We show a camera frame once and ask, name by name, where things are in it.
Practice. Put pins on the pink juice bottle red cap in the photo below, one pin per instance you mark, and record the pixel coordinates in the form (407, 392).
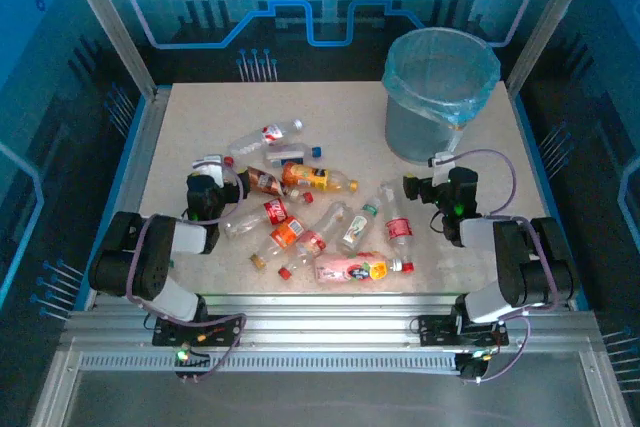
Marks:
(340, 268)

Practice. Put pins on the orange juice bottle yellow label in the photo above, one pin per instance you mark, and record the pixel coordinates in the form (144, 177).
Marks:
(307, 176)

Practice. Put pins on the Fiji water bottle blue cap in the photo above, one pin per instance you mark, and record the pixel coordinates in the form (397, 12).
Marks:
(290, 153)

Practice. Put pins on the brown label plastic bottle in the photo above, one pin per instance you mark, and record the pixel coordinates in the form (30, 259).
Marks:
(265, 181)

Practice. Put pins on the aluminium side rail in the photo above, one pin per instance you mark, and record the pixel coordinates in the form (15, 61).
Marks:
(145, 137)

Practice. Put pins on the grey metal bin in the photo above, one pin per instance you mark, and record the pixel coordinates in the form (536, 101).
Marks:
(405, 137)

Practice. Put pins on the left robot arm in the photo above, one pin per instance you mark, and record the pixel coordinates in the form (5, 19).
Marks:
(150, 257)

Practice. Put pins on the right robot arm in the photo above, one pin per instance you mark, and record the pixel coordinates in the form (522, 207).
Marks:
(520, 257)

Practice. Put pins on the grey bin with blue liner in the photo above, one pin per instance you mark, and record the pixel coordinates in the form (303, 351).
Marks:
(440, 72)

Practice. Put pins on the black connector block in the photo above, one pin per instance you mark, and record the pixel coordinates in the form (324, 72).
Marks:
(470, 369)
(192, 376)

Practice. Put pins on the crushed clear bottle red cap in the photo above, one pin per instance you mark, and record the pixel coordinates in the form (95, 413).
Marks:
(312, 242)

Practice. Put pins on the aluminium front rail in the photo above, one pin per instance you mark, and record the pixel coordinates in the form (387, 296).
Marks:
(325, 322)

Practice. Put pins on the clear Coca-Cola bottle red label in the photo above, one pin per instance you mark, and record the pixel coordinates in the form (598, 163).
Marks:
(276, 212)

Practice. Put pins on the clear bottle white cap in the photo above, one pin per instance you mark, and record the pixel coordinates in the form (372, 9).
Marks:
(272, 133)

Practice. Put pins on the grey metal base sheet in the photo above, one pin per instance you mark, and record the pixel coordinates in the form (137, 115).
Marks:
(325, 402)

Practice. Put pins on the aluminium frame post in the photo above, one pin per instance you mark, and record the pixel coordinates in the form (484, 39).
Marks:
(112, 22)
(547, 22)

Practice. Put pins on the tall clear bottle red label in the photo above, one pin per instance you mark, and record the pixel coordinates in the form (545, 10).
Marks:
(398, 228)

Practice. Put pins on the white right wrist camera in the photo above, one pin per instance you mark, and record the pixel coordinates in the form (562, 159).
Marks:
(440, 174)

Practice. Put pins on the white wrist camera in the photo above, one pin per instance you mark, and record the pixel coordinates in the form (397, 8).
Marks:
(440, 174)
(212, 169)

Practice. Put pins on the green white label bottle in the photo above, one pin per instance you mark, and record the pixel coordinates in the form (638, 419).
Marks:
(356, 229)

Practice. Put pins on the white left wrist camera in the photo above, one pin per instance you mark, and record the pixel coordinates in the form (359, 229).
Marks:
(212, 169)

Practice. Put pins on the blue side rail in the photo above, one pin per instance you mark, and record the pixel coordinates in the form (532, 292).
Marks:
(541, 172)

